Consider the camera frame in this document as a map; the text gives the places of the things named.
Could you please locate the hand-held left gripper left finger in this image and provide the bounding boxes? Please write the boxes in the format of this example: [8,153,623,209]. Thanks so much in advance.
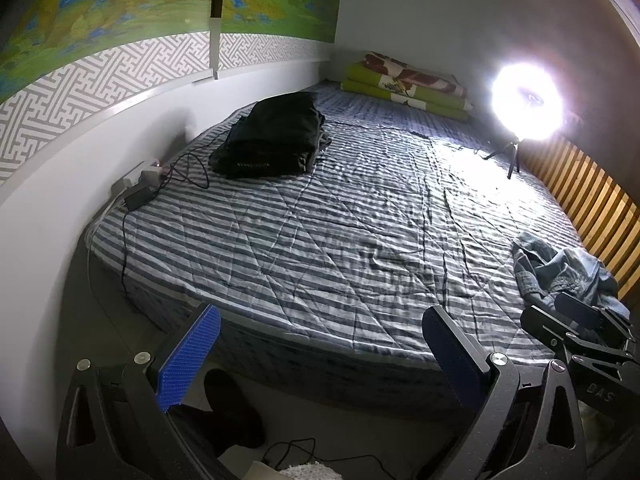
[55,302,222,480]

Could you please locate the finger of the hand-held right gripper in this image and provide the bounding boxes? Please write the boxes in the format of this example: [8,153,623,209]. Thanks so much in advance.
[555,291,632,332]
[520,307,634,367]

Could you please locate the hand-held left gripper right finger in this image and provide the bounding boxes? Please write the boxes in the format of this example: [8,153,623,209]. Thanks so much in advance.
[421,305,596,480]

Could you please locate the light blue denim jeans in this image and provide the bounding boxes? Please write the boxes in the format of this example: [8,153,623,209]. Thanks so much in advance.
[511,232,632,321]

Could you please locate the black jacket pink trim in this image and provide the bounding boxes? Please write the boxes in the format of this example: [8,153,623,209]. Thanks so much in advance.
[209,92,326,181]

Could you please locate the black slipper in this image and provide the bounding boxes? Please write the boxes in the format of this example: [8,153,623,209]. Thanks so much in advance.
[204,367,266,451]
[172,404,236,461]

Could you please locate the white box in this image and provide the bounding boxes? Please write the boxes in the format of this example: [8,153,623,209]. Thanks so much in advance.
[247,460,281,480]

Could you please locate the black tripod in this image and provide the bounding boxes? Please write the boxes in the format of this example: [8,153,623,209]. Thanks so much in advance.
[482,137,524,181]

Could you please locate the white fluffy rug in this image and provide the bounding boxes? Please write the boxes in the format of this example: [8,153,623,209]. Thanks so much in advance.
[277,462,339,480]

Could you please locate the black power adapter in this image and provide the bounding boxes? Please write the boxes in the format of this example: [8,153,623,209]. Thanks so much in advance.
[124,185,156,211]

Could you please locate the white power strip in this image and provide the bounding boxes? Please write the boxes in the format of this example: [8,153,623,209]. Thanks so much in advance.
[111,160,166,194]

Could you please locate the pile of dark clothes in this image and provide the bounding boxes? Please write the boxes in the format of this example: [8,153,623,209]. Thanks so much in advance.
[307,127,334,169]

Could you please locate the brown patterned folded blanket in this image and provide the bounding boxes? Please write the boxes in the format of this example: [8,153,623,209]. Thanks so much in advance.
[362,51,458,87]

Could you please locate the black and grey pole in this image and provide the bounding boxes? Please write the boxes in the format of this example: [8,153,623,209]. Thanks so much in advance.
[209,0,229,81]

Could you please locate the wooden slatted bed rail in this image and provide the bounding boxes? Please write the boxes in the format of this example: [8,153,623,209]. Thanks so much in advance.
[525,135,640,306]

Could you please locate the black adapter cable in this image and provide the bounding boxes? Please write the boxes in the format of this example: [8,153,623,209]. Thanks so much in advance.
[119,207,131,292]

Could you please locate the black floor cable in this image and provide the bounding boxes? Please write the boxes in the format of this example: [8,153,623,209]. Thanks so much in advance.
[262,437,436,480]

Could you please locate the red and black cables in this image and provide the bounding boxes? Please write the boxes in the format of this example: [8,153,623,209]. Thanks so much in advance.
[159,152,211,191]

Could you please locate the white ring light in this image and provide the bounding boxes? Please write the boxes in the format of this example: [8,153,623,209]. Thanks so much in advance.
[490,60,565,142]

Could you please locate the green map wall poster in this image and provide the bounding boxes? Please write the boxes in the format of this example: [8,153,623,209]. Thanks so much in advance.
[0,0,346,106]

